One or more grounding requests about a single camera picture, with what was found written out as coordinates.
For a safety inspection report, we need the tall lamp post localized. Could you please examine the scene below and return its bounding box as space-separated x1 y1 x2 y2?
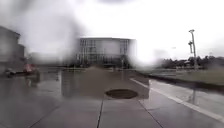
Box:
187 28 198 71

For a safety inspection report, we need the wet grey paved plaza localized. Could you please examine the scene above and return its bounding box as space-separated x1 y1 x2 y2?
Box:
0 68 224 128

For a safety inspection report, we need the row of trees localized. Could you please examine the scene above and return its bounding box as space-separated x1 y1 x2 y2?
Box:
159 55 224 70

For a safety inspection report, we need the dark round manhole cover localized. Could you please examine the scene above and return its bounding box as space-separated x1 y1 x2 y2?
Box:
105 88 139 100

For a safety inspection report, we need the grass area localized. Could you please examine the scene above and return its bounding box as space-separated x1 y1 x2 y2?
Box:
141 68 224 86

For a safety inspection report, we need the grey multi-storey building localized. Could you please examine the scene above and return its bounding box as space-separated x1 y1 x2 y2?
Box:
77 36 138 68

